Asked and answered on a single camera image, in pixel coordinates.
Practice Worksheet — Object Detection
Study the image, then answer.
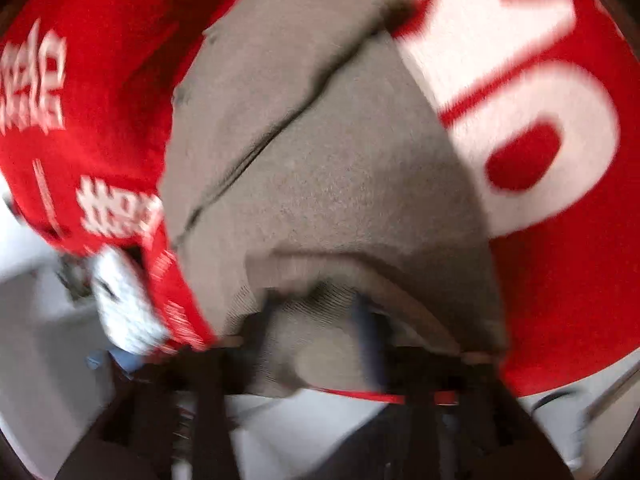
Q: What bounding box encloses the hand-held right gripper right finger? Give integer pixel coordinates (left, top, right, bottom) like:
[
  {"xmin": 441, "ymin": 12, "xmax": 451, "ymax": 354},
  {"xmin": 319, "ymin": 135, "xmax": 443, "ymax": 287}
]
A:
[{"xmin": 349, "ymin": 292, "xmax": 576, "ymax": 480}]

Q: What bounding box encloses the grey knit sweater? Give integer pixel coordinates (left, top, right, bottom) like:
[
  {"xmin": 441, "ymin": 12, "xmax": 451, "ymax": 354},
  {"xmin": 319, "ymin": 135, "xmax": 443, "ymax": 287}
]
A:
[{"xmin": 159, "ymin": 0, "xmax": 512, "ymax": 400}]

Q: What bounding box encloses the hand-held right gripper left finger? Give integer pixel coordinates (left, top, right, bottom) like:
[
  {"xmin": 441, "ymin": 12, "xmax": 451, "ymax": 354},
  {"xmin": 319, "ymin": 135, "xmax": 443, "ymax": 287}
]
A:
[{"xmin": 54, "ymin": 287, "xmax": 281, "ymax": 480}]

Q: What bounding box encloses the white textured cloth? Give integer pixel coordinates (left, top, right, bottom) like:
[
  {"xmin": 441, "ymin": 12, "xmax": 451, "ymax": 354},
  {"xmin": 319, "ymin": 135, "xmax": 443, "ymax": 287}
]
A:
[{"xmin": 89, "ymin": 246, "xmax": 172, "ymax": 357}]

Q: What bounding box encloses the red printed blanket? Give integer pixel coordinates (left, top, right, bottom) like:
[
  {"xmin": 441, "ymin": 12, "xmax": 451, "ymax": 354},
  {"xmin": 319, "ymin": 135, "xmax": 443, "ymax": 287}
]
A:
[{"xmin": 0, "ymin": 0, "xmax": 640, "ymax": 407}]

